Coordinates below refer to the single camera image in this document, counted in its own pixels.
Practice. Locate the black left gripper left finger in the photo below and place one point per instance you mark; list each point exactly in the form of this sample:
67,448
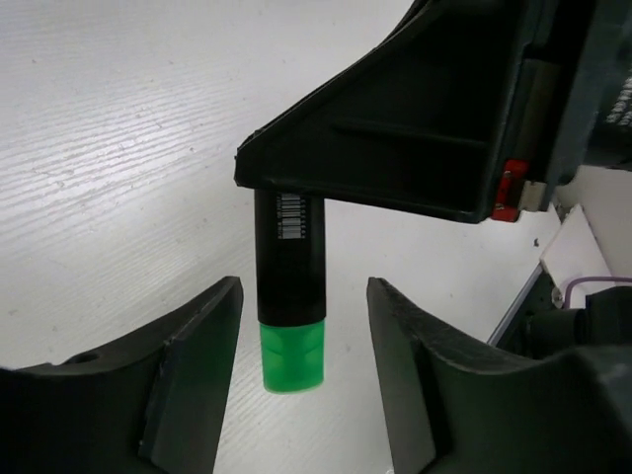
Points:
151,401

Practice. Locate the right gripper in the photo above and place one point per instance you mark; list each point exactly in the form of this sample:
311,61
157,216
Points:
571,102

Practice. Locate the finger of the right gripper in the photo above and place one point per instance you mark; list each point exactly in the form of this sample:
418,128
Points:
415,125

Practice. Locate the black green-capped highlighter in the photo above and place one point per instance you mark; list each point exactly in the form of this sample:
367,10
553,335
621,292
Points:
291,289

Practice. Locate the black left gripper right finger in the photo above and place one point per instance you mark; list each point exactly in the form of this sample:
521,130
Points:
453,404

